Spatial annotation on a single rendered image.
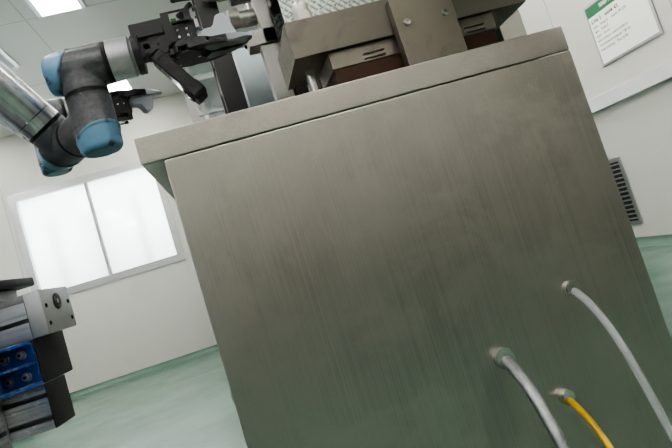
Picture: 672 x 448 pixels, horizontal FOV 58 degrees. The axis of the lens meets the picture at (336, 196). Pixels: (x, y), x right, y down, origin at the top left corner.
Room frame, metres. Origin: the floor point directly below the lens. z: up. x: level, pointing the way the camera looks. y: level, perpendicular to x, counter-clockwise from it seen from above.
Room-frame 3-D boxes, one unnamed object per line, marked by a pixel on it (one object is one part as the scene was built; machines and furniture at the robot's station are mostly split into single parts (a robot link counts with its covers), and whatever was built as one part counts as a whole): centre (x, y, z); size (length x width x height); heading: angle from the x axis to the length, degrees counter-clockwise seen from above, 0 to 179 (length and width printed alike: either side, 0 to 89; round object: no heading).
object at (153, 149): (2.10, 0.14, 0.88); 2.52 x 0.66 x 0.04; 10
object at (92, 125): (1.05, 0.38, 1.01); 0.11 x 0.08 x 0.11; 48
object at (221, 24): (1.07, 0.10, 1.12); 0.09 x 0.03 x 0.06; 100
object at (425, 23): (0.93, -0.22, 0.97); 0.10 x 0.03 x 0.11; 100
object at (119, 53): (1.05, 0.29, 1.11); 0.08 x 0.05 x 0.08; 10
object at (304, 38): (1.02, -0.18, 1.00); 0.40 x 0.16 x 0.06; 100
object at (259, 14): (1.19, 0.05, 1.05); 0.06 x 0.05 x 0.31; 100
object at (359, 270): (2.10, 0.12, 0.43); 2.52 x 0.64 x 0.86; 10
